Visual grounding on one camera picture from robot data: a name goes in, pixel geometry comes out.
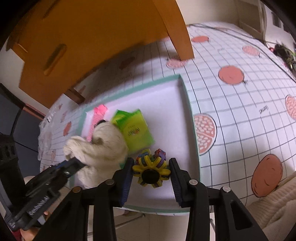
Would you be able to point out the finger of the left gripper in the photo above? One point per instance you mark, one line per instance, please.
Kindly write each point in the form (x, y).
(63, 171)

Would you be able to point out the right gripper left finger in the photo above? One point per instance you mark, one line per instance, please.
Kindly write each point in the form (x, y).
(122, 183)

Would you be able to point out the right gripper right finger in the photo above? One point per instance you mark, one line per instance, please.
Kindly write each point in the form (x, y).
(184, 192)

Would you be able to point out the colourful puzzle ball toy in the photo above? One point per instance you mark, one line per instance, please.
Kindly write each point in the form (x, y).
(151, 169)

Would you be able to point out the white plush toy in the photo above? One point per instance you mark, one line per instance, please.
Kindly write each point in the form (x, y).
(102, 156)

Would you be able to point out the green tissue pack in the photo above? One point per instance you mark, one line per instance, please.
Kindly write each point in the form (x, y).
(119, 115)
(136, 132)

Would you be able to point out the pink hair rollers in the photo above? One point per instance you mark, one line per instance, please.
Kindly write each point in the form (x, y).
(98, 115)

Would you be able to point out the person's left hand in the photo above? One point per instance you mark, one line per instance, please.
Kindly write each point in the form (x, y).
(29, 235)

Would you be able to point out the clear plastic bag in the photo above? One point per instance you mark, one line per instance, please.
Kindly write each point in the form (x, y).
(45, 136)

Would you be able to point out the white teal tray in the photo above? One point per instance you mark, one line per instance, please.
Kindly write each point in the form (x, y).
(165, 106)

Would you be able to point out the cream knitted blanket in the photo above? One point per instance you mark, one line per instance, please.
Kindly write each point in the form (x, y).
(275, 213)

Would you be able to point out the wooden nightstand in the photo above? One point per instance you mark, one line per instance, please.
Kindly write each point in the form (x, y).
(62, 42)

